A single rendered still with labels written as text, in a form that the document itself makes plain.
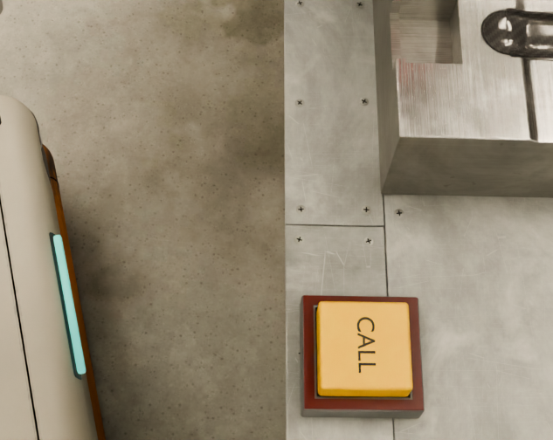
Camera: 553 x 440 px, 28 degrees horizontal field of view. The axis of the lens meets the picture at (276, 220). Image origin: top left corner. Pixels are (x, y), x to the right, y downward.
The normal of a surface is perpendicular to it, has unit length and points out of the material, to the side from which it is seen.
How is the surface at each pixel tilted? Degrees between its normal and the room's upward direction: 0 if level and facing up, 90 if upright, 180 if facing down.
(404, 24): 0
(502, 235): 0
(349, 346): 0
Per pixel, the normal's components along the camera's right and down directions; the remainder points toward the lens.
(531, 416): 0.05, -0.40
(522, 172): 0.00, 0.91
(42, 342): 0.33, -0.44
